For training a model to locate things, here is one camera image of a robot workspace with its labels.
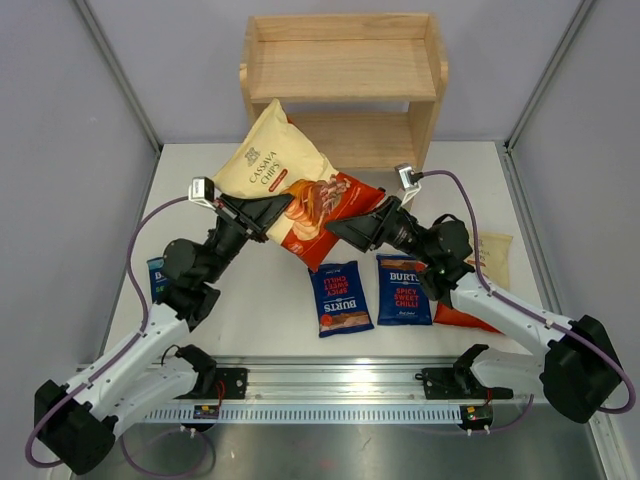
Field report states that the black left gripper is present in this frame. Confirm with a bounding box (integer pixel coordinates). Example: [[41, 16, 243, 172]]
[[202, 194, 295, 285]]

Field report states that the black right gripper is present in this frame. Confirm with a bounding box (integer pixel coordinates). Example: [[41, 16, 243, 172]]
[[325, 188, 437, 266]]

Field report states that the cassava chips bag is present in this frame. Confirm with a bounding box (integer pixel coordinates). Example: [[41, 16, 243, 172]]
[[213, 99, 384, 271], [433, 231, 515, 334]]

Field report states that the blue spicy chilli bag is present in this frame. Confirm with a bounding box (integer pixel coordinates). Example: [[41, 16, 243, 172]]
[[308, 260, 374, 338], [376, 254, 432, 326]]

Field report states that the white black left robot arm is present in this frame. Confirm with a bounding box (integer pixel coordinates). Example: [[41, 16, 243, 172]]
[[25, 194, 293, 475]]

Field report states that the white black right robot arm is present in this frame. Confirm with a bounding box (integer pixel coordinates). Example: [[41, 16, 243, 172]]
[[326, 196, 630, 423]]

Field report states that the wooden two-tier shelf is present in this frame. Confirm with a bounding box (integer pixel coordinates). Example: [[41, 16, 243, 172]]
[[239, 13, 449, 171]]

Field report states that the blue sea salt vinegar bag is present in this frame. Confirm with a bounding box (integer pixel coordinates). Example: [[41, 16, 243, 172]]
[[147, 257, 169, 303]]

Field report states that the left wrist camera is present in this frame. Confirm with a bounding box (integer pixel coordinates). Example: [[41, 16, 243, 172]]
[[188, 177, 216, 209]]

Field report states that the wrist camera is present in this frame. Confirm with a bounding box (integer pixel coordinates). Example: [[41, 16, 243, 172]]
[[395, 163, 421, 193], [188, 177, 216, 209]]

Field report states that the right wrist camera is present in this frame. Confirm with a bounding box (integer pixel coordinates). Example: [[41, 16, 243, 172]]
[[395, 163, 421, 193]]

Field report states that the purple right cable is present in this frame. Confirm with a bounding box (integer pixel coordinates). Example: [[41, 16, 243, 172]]
[[414, 169, 630, 436]]

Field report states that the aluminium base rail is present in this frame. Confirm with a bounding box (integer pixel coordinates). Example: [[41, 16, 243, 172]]
[[74, 355, 609, 426]]

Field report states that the aluminium frame post left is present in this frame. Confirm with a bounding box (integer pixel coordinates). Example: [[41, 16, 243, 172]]
[[71, 0, 163, 158]]

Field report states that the aluminium frame post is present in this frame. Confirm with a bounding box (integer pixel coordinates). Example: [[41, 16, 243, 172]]
[[71, 0, 163, 158], [503, 0, 599, 154]]

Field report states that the aluminium frame post right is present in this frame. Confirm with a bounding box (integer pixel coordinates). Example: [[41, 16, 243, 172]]
[[503, 0, 599, 154]]

